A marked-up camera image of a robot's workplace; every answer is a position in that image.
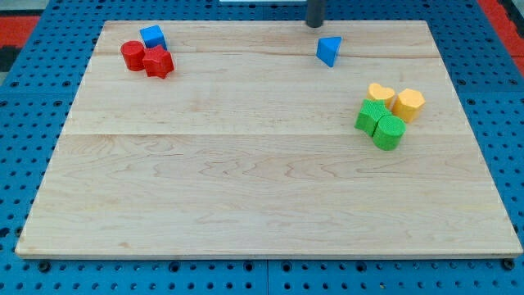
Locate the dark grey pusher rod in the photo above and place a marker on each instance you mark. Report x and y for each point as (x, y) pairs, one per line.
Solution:
(315, 13)

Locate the blue triangle block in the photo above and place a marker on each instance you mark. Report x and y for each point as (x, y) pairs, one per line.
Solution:
(328, 49)

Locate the wooden board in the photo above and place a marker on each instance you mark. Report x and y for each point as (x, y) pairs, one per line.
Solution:
(249, 150)

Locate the yellow heart block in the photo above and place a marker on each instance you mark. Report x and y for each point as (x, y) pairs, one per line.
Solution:
(377, 92)

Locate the green star block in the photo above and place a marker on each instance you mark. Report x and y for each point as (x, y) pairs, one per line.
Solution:
(370, 114)

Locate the yellow hexagon block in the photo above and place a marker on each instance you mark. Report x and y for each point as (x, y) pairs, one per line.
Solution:
(408, 105)

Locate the green cylinder block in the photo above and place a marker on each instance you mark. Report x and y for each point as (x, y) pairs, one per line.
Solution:
(389, 132)

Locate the red star block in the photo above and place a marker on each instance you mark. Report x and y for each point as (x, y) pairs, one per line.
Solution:
(158, 62)

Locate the blue cube block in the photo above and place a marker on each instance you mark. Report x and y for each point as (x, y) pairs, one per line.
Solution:
(153, 36)

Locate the red cylinder block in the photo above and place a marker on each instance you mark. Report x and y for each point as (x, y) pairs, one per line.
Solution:
(133, 53)

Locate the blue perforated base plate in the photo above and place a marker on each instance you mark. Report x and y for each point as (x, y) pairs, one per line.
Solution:
(40, 87)

